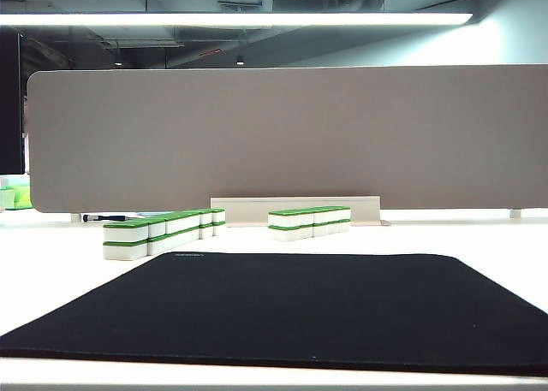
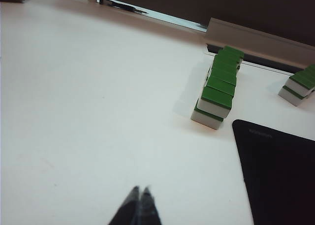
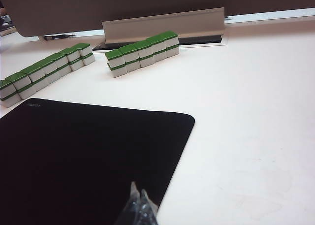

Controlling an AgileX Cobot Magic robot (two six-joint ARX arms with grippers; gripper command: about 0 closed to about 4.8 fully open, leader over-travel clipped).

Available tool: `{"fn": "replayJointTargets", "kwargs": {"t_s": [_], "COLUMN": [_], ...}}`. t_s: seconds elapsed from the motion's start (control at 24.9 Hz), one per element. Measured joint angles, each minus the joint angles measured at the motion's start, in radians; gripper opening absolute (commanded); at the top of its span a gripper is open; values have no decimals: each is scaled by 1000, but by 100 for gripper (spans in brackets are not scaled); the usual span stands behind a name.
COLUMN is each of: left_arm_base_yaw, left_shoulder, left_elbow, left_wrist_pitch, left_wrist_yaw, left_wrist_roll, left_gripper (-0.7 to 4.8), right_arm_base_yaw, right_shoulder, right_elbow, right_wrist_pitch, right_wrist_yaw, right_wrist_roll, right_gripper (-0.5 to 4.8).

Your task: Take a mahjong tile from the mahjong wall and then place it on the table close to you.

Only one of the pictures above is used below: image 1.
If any black fabric table mat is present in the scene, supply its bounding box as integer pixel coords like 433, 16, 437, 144
0, 252, 548, 377

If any dark computer monitor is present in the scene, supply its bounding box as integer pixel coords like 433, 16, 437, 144
0, 26, 26, 176

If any grey desk divider panel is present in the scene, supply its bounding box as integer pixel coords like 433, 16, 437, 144
26, 64, 548, 215

